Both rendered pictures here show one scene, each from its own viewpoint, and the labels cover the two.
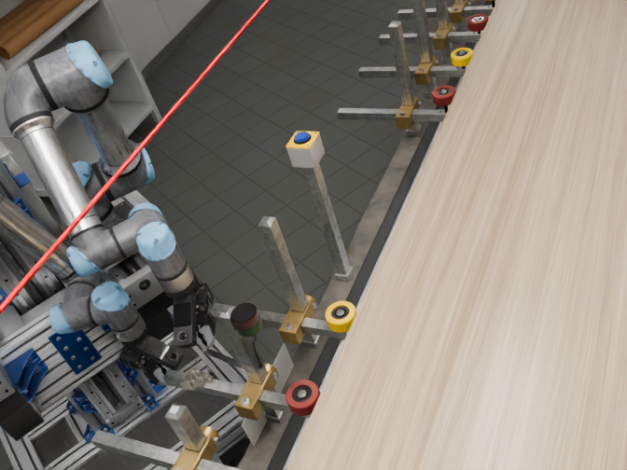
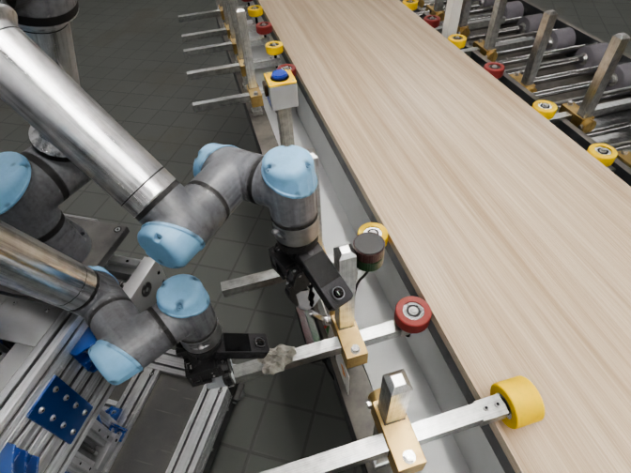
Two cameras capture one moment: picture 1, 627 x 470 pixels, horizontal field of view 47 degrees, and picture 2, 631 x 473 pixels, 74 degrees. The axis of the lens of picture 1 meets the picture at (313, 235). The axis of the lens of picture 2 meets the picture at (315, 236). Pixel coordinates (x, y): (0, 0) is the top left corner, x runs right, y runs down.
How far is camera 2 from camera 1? 120 cm
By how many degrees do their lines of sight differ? 35
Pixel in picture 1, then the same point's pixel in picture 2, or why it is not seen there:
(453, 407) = (536, 259)
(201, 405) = (171, 405)
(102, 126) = (67, 64)
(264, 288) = not seen: hidden behind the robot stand
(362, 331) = (406, 238)
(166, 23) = not seen: outside the picture
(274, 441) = (362, 378)
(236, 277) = not seen: hidden behind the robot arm
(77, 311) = (146, 335)
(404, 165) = (270, 135)
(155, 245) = (309, 171)
